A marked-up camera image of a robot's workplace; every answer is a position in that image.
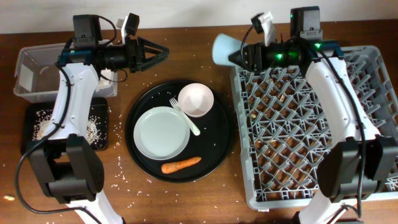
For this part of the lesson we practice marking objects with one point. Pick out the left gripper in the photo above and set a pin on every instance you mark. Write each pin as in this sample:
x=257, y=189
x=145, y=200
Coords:
x=132, y=46

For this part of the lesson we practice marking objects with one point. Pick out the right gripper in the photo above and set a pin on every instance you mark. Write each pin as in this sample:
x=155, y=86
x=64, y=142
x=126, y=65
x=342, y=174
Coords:
x=252, y=49

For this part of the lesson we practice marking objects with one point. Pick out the blue cup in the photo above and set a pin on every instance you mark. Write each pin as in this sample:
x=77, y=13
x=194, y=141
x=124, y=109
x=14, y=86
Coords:
x=223, y=47

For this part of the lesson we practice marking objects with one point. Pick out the white tissue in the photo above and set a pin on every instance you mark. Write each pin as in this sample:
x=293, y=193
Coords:
x=105, y=78

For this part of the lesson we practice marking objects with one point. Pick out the white plastic fork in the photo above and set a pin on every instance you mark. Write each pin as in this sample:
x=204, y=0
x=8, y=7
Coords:
x=194, y=129

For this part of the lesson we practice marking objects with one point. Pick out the pink bowl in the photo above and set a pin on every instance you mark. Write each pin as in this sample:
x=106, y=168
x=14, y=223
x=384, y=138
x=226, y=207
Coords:
x=196, y=99

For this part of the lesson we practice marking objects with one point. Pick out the light grey plate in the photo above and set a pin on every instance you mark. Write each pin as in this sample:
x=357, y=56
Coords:
x=161, y=133

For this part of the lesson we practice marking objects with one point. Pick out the rice and peanut waste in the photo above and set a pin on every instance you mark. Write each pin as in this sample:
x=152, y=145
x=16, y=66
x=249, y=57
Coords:
x=42, y=120

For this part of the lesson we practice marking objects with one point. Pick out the orange carrot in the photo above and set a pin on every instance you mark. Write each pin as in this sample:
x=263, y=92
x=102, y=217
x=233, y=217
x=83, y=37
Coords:
x=172, y=167

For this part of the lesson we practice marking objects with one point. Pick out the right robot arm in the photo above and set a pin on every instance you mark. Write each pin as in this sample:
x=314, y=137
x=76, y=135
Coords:
x=361, y=158

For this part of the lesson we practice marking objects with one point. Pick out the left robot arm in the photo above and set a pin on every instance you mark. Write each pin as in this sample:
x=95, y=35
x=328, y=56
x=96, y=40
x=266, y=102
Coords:
x=67, y=168

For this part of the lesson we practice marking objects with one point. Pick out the grey dishwasher rack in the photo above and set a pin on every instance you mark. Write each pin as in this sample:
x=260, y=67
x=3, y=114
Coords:
x=284, y=133

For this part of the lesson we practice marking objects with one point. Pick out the round black tray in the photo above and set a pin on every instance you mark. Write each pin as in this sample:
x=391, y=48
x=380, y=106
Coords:
x=212, y=145

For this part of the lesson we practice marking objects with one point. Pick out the clear plastic bin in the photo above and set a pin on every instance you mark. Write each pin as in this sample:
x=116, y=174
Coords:
x=38, y=79

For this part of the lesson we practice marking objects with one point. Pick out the black rectangular tray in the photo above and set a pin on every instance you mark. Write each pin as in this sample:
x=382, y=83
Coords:
x=99, y=107

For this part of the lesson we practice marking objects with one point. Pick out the peanut on table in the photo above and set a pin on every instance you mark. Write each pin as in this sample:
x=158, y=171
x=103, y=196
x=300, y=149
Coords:
x=9, y=197

